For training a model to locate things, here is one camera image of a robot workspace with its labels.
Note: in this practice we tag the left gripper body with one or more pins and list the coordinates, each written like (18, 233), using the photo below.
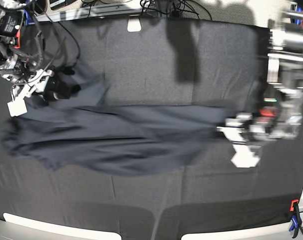
(246, 129)

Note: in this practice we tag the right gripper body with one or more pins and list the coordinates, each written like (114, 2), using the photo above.
(48, 86)

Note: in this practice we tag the dark navy t-shirt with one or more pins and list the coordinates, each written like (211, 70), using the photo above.
(118, 140)

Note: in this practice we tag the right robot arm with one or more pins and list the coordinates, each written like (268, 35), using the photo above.
(24, 70)

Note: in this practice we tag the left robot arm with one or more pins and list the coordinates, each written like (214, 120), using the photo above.
(279, 112)

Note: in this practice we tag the red black clamp far left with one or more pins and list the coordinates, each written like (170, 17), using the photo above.
(17, 40)

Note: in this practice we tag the red blue clamp near right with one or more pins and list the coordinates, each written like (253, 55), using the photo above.
(296, 221)

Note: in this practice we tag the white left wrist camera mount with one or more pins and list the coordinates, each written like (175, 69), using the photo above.
(247, 154)

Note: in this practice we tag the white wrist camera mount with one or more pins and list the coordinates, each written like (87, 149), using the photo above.
(247, 154)
(19, 105)

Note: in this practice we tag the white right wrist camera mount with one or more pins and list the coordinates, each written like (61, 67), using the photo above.
(19, 105)

